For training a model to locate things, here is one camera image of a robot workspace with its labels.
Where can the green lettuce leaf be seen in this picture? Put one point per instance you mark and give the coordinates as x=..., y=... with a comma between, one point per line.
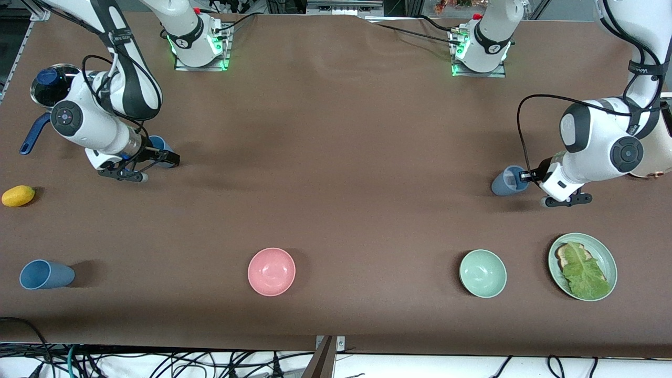
x=585, y=273

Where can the mint green bowl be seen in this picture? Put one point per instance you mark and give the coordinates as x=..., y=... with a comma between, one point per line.
x=483, y=273

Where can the blue plastic cup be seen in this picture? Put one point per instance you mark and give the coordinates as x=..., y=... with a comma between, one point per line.
x=47, y=275
x=157, y=142
x=501, y=185

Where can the brown table cover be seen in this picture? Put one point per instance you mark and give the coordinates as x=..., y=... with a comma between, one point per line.
x=336, y=131

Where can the toast bread slice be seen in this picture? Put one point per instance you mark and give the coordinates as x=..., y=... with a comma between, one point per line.
x=563, y=255

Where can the silver electronics box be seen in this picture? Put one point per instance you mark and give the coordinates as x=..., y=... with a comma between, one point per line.
x=344, y=7

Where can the pink bowl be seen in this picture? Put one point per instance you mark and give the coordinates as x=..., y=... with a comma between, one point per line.
x=271, y=272

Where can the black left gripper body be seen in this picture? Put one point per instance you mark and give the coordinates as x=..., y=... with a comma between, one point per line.
x=540, y=171

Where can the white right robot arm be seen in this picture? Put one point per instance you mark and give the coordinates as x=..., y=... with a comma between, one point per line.
x=94, y=123

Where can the mint green plate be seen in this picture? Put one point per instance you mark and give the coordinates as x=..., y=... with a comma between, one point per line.
x=606, y=257

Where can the metal table bracket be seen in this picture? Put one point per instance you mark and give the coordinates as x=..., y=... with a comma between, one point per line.
x=328, y=354

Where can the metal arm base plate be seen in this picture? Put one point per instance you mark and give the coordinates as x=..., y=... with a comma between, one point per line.
x=227, y=47
x=480, y=74

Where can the yellow lemon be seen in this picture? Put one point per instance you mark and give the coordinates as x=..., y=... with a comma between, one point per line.
x=18, y=196

